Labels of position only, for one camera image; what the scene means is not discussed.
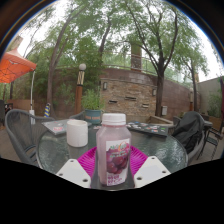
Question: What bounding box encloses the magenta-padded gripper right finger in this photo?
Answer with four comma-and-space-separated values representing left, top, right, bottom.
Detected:
128, 145, 172, 189

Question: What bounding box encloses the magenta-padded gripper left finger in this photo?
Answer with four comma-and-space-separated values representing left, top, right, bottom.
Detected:
55, 146, 99, 190

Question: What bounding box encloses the blue yellow striped bollard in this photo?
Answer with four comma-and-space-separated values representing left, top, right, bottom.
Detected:
43, 102, 52, 118

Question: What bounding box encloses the green plant in teal pot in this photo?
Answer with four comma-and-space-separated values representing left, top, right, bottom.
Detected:
81, 88, 104, 125

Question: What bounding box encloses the silver laptop with stickers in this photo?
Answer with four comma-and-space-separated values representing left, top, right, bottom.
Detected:
41, 118, 93, 136

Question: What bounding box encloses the black jacket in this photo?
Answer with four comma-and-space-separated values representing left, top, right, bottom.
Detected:
171, 110, 206, 154

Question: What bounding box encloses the white cup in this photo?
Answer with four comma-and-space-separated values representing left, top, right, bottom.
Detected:
66, 119, 89, 148

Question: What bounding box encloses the wooden lamp post white globe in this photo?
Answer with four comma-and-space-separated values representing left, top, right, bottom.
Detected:
73, 63, 87, 116

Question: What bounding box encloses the pink juice bottle white cap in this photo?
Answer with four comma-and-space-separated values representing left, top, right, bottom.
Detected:
95, 113, 132, 187

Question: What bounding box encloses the orange canopy tent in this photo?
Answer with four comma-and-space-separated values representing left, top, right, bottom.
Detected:
0, 48, 38, 84

